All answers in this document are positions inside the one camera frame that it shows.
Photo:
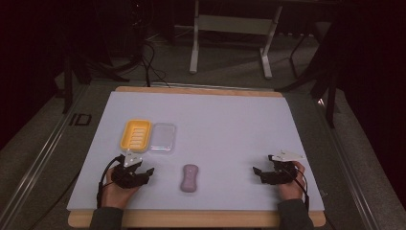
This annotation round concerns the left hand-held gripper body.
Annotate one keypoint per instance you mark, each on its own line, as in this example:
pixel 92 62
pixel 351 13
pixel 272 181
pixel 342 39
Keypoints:
pixel 126 175

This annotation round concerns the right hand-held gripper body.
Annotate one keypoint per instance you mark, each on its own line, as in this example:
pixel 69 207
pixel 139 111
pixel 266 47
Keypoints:
pixel 282 171

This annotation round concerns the person's right hand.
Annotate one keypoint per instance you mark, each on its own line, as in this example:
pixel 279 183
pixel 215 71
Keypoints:
pixel 292 190

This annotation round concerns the person's left hand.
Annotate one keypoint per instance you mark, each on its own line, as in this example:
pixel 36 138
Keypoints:
pixel 116 195

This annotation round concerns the clear plastic soap dish lid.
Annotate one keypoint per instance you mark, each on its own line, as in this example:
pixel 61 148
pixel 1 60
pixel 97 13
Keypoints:
pixel 162 137

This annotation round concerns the yellow soap dish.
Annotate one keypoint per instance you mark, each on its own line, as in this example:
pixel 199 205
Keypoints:
pixel 135 135

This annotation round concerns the pink soap bar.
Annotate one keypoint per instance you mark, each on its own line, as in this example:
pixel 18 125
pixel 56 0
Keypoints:
pixel 189 179

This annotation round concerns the pale lilac table mat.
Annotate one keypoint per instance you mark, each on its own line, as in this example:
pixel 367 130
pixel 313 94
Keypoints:
pixel 223 127

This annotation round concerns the black metal stand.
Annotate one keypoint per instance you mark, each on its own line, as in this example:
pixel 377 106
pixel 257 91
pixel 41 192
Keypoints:
pixel 330 96

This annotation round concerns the metal floor rail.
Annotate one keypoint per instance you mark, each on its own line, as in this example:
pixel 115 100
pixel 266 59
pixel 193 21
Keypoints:
pixel 35 166
pixel 351 179

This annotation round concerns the white metal stand frame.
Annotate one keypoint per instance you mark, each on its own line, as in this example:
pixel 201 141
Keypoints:
pixel 234 25

